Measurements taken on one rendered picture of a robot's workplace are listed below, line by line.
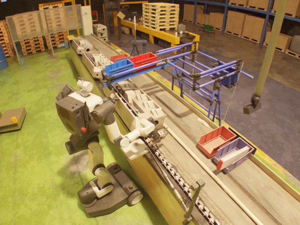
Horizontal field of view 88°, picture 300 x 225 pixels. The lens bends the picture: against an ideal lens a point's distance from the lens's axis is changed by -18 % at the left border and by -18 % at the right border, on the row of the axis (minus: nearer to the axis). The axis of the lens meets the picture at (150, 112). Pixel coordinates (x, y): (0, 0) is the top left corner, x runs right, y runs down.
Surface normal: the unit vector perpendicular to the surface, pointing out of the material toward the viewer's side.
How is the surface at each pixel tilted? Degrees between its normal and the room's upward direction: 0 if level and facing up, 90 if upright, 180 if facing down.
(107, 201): 0
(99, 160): 90
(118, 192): 0
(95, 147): 90
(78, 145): 90
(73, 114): 92
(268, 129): 0
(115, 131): 76
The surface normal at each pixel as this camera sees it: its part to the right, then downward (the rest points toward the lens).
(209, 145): 0.00, -0.81
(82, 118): 0.85, 0.33
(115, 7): 0.49, 0.51
